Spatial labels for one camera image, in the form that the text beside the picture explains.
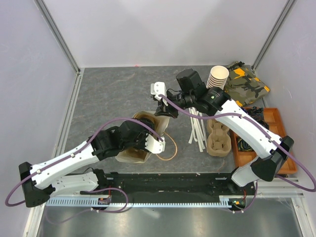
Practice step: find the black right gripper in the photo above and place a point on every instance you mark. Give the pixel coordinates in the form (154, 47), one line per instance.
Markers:
(163, 110)

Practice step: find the white straw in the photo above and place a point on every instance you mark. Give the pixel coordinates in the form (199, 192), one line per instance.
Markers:
(196, 124)
(203, 137)
(198, 133)
(192, 135)

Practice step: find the cardboard cup carrier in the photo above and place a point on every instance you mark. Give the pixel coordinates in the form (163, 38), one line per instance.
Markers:
(218, 141)

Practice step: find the brown paper takeout bag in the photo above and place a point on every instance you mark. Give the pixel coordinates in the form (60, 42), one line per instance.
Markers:
(140, 155)

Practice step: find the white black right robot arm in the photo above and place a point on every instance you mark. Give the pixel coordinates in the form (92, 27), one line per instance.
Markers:
(272, 150)

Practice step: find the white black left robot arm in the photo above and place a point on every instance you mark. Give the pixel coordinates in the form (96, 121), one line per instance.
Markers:
(107, 143)

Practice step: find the stack of paper cups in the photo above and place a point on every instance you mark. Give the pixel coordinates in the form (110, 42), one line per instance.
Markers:
(217, 77)

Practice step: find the camouflage fabric cloth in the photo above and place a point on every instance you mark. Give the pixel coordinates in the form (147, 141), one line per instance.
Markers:
(242, 84)

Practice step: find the orange compartment tray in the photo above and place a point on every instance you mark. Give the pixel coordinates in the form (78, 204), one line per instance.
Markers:
(270, 118)

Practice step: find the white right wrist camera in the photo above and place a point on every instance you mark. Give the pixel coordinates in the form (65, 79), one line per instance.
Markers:
(158, 91)

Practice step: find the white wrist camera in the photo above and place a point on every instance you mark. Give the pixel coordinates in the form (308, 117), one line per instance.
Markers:
(158, 91)
(155, 146)

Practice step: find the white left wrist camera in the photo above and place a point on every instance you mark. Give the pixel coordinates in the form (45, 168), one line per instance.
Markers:
(155, 146)

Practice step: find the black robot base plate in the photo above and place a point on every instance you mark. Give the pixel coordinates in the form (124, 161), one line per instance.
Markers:
(213, 184)

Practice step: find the white slotted cable duct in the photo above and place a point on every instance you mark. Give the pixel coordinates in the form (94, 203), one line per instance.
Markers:
(107, 202)

